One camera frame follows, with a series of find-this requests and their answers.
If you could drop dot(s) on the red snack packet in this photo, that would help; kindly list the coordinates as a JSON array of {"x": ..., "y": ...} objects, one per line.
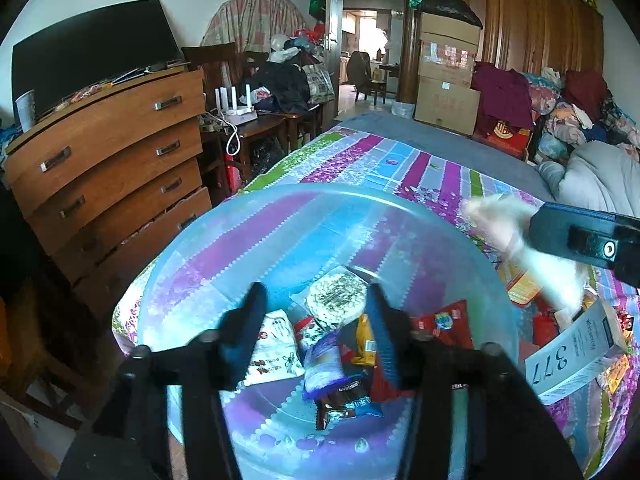
[{"x": 450, "y": 325}]

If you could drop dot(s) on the grey folded duvet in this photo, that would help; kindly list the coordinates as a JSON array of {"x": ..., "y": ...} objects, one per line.
[{"x": 597, "y": 176}]

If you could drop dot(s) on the maroon garment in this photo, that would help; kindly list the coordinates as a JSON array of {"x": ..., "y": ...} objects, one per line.
[{"x": 504, "y": 97}]

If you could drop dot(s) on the white box numbered 377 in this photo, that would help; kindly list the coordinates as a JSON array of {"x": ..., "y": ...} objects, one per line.
[{"x": 576, "y": 356}]

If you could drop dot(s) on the white blurred snack packet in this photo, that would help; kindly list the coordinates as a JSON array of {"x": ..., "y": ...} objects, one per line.
[{"x": 503, "y": 220}]

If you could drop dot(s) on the white wifi router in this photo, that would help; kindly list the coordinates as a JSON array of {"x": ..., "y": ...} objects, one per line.
[{"x": 237, "y": 110}]

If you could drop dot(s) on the wooden wardrobe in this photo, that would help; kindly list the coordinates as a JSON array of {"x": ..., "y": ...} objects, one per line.
[{"x": 528, "y": 35}]

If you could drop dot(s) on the white cup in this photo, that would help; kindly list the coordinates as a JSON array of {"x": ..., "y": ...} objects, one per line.
[{"x": 26, "y": 110}]

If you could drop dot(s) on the colourful striped bed sheet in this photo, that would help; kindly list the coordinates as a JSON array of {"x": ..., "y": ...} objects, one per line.
[{"x": 400, "y": 169}]

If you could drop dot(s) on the yellow snack packet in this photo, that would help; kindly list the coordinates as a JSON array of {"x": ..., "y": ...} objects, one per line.
[{"x": 365, "y": 355}]

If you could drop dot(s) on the stacked cardboard boxes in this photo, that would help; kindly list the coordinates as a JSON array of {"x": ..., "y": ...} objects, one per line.
[{"x": 447, "y": 57}]

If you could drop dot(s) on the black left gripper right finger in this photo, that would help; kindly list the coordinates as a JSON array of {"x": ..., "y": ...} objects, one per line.
[{"x": 509, "y": 433}]

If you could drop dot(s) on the white patterned snack packet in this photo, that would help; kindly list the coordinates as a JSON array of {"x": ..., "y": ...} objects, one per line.
[{"x": 275, "y": 355}]

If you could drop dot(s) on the blue Oreo snack packet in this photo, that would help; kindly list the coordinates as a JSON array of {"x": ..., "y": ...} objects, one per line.
[{"x": 337, "y": 396}]

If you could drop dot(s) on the black flat television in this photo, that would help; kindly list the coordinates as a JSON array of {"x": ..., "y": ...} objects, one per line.
[{"x": 90, "y": 47}]

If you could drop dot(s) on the clear blue plastic basin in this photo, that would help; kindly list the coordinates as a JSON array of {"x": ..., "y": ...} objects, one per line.
[{"x": 449, "y": 265}]

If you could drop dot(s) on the wooden chair with clothes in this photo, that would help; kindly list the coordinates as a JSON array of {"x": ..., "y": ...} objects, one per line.
[{"x": 227, "y": 72}]

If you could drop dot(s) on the wooden chest of drawers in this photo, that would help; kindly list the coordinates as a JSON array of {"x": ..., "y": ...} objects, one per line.
[{"x": 109, "y": 182}]

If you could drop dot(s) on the red gift bag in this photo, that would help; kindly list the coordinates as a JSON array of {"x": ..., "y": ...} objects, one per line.
[{"x": 504, "y": 139}]

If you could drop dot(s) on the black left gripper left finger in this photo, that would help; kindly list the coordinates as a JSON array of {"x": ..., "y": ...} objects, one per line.
[{"x": 133, "y": 426}]

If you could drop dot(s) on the dark wooden side table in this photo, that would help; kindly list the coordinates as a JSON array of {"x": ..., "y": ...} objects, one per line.
[{"x": 234, "y": 143}]

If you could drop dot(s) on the pile of clothes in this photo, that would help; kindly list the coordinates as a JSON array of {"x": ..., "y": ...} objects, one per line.
[{"x": 570, "y": 112}]

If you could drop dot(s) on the round rice cracker packet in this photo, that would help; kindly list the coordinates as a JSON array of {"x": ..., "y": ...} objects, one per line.
[{"x": 335, "y": 299}]

